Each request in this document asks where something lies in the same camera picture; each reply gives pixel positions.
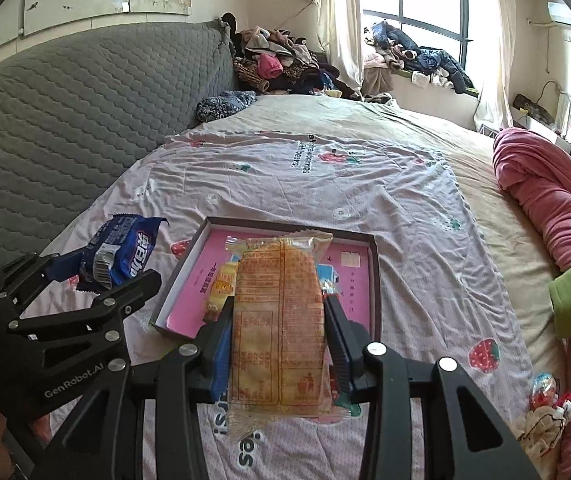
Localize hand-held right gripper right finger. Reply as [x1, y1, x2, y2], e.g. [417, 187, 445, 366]
[323, 294, 541, 480]

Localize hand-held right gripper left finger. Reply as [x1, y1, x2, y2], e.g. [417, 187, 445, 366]
[60, 302, 239, 480]

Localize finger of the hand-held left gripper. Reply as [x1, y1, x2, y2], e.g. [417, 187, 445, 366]
[8, 269, 162, 357]
[0, 251, 84, 323]

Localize blue snack packet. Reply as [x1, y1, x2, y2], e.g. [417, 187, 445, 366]
[68, 214, 169, 293]

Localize clear sliced bread packet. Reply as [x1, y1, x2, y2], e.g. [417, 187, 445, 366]
[226, 229, 333, 433]

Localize yellow cake packet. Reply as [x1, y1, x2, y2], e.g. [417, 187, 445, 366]
[203, 260, 240, 323]

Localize shallow box with pink bottom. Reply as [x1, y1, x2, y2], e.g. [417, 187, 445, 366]
[152, 216, 382, 356]

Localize grey quilted headboard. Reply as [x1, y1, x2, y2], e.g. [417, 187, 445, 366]
[0, 20, 234, 281]

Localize strawberry printed bedsheet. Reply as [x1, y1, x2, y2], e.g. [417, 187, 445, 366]
[30, 127, 536, 480]

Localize dark floral cloth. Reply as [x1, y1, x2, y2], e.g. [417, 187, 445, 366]
[196, 90, 257, 123]

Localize beige bed sheet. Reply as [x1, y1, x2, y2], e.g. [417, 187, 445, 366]
[236, 95, 571, 376]

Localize pink blanket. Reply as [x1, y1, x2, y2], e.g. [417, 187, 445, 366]
[493, 127, 571, 476]

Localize pile of mixed clothes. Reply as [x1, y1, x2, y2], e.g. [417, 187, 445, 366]
[220, 12, 361, 98]

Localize clothes heap on windowsill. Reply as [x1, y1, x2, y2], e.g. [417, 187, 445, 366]
[363, 20, 479, 96]

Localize cream curtain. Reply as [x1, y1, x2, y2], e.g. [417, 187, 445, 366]
[473, 0, 516, 133]
[315, 0, 366, 93]

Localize white air conditioner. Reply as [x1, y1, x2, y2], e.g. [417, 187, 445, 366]
[545, 2, 571, 28]

